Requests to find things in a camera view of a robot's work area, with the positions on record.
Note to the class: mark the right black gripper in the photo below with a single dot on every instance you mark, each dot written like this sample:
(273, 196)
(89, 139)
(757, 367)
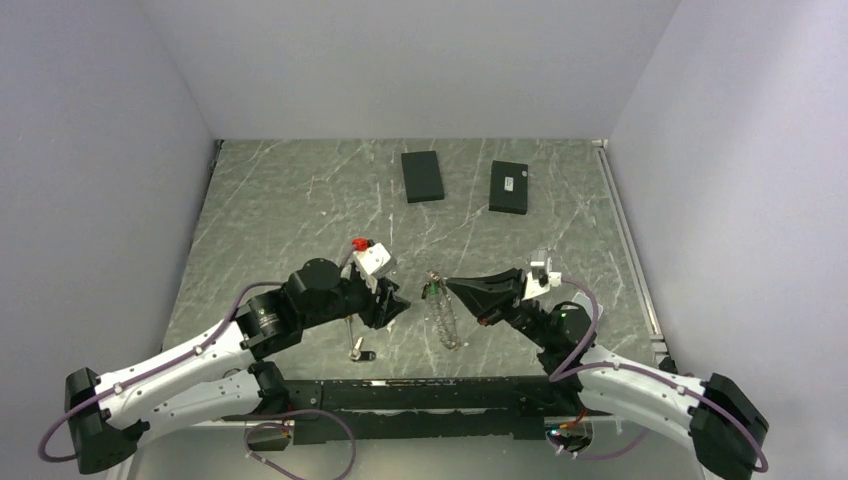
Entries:
(493, 298)

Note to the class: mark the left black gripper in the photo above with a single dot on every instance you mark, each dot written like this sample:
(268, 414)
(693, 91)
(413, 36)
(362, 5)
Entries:
(394, 306)

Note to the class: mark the numbered metal key ring disc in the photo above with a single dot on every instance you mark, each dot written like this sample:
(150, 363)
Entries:
(441, 310)

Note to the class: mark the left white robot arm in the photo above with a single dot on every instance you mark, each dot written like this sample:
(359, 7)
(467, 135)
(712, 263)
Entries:
(224, 371)

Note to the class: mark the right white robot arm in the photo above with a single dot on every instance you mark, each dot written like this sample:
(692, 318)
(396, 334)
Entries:
(711, 418)

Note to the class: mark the black yellow screwdriver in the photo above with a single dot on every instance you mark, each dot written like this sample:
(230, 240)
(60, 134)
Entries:
(348, 338)

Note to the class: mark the black head key near screwdriver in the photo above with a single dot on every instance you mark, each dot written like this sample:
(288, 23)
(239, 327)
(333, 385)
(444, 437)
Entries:
(364, 355)

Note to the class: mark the black box with label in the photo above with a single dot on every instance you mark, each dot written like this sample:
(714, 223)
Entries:
(509, 188)

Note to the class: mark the plain black box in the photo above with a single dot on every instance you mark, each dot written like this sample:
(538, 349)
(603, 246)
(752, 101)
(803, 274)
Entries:
(422, 177)

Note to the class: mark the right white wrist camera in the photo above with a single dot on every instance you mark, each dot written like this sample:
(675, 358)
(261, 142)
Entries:
(540, 278)

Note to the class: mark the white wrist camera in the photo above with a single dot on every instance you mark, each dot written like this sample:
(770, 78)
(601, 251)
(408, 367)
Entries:
(374, 261)
(540, 278)

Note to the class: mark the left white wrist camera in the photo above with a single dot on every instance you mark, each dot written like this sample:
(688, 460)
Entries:
(374, 261)

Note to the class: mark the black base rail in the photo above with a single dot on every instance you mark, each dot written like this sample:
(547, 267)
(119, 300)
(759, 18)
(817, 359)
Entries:
(521, 407)

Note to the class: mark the aluminium frame rail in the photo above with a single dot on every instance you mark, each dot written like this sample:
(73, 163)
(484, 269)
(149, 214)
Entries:
(662, 354)

